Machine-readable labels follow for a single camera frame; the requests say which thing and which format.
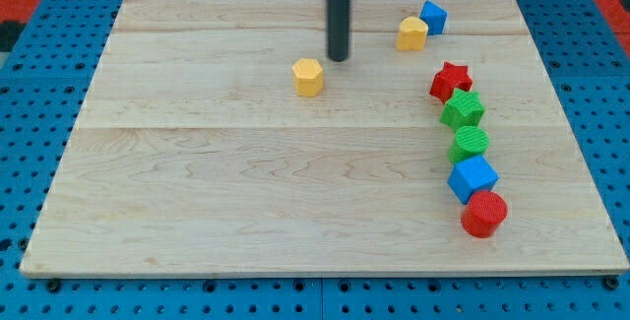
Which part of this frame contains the blue triangular prism block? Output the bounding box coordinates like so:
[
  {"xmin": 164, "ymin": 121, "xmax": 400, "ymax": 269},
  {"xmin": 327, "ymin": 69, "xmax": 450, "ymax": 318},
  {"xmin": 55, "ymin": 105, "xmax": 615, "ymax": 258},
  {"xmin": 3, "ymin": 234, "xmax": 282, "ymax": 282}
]
[{"xmin": 419, "ymin": 0, "xmax": 448, "ymax": 35}]

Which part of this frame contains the green cylinder block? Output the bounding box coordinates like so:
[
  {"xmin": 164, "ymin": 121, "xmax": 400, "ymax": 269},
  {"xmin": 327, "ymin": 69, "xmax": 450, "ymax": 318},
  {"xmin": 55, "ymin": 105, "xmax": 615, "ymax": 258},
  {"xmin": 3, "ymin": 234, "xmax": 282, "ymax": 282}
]
[{"xmin": 448, "ymin": 126, "xmax": 490, "ymax": 163}]

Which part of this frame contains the red star block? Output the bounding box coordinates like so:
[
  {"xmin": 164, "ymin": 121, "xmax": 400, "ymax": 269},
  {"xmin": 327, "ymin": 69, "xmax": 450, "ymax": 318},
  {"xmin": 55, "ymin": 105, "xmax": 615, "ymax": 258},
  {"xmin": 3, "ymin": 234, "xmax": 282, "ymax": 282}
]
[{"xmin": 429, "ymin": 61, "xmax": 473, "ymax": 103}]

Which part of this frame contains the yellow heart block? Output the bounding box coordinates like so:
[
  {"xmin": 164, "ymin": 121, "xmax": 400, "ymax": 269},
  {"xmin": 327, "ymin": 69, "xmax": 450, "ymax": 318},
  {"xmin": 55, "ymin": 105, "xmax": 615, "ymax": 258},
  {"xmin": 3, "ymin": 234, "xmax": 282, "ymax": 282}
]
[{"xmin": 396, "ymin": 17, "xmax": 429, "ymax": 51}]

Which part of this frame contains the yellow hexagon block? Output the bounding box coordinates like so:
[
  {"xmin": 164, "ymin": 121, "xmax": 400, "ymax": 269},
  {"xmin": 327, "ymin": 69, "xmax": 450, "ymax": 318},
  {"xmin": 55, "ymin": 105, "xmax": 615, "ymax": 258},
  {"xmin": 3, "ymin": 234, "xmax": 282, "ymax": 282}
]
[{"xmin": 291, "ymin": 58, "xmax": 324, "ymax": 97}]

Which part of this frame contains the red cylinder block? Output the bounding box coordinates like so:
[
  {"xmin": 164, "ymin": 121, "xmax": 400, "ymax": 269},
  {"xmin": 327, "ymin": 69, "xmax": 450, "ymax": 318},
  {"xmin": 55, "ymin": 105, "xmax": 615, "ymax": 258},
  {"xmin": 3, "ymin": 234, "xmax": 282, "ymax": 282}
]
[{"xmin": 461, "ymin": 190, "xmax": 508, "ymax": 238}]

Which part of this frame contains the green star block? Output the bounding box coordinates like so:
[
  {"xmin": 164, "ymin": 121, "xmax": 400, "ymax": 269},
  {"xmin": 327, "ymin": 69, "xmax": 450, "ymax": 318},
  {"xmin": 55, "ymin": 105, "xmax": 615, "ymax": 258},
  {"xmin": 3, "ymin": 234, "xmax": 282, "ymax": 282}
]
[{"xmin": 439, "ymin": 89, "xmax": 485, "ymax": 131}]

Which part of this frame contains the blue cube block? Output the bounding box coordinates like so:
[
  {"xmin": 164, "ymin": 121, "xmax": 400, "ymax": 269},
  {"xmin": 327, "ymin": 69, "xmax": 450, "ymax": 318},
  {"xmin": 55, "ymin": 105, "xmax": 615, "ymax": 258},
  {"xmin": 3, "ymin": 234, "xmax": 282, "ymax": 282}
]
[{"xmin": 447, "ymin": 155, "xmax": 499, "ymax": 205}]

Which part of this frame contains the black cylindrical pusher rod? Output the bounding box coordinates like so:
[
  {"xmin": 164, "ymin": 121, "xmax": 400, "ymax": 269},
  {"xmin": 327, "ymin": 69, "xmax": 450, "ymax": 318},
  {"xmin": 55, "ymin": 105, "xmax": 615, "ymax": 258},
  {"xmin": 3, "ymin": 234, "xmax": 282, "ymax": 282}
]
[{"xmin": 326, "ymin": 0, "xmax": 351, "ymax": 62}]

